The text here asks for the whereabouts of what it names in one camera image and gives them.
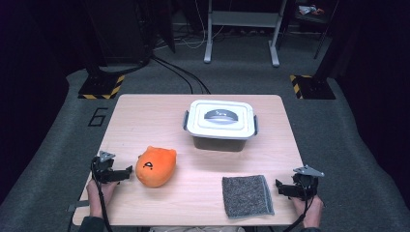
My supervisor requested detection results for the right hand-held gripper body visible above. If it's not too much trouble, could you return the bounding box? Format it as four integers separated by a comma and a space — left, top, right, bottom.
291, 164, 325, 201

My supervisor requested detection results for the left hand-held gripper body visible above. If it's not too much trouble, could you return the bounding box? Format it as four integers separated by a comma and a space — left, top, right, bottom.
91, 150, 116, 185

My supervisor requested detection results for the orange plush toy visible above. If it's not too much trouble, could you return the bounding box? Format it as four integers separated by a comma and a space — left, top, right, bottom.
134, 145, 178, 189

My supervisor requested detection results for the grey fuzzy cloth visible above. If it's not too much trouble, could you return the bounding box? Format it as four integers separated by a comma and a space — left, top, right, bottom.
221, 174, 276, 220

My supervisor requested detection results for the clear grey storage box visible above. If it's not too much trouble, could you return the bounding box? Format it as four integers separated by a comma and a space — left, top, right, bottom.
183, 109, 259, 153

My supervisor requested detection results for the white box lid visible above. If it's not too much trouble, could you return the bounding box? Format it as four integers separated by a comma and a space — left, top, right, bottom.
186, 100, 257, 140

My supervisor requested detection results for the person's left hand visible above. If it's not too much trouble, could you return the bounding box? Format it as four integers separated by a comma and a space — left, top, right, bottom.
86, 179, 119, 218

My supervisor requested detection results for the person's right hand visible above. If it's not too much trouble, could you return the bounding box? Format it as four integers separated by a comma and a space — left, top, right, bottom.
291, 194, 324, 229

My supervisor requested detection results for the grey tape strip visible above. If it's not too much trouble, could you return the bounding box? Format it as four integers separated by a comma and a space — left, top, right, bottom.
67, 199, 91, 213

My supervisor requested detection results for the black striped stand base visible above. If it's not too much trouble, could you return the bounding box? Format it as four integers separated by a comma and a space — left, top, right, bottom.
77, 74, 126, 101
289, 74, 337, 101

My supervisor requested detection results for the dark cabinet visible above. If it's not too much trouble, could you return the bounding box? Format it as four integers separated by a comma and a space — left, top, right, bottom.
85, 0, 153, 67

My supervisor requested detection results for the colourful clutter on shelf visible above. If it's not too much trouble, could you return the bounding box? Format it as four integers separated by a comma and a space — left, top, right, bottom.
298, 4, 326, 16

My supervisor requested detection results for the left hand-held gripper cable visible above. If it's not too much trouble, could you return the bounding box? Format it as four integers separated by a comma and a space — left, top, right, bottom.
91, 158, 114, 232

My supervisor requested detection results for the hand-held gripper cable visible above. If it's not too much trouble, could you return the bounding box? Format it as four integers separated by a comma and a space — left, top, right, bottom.
91, 158, 114, 232
283, 180, 315, 232

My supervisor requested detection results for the right hand-held gripper cable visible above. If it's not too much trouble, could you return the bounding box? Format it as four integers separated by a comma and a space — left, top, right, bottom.
283, 180, 315, 232

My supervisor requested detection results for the black floor cable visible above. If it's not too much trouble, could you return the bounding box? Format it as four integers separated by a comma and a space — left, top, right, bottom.
151, 57, 194, 95
154, 56, 212, 95

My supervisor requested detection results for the white floor cable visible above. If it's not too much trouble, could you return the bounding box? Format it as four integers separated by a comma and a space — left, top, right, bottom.
154, 0, 226, 51

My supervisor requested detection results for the white metal desk frame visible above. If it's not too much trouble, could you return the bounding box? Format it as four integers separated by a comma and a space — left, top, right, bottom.
203, 0, 288, 68

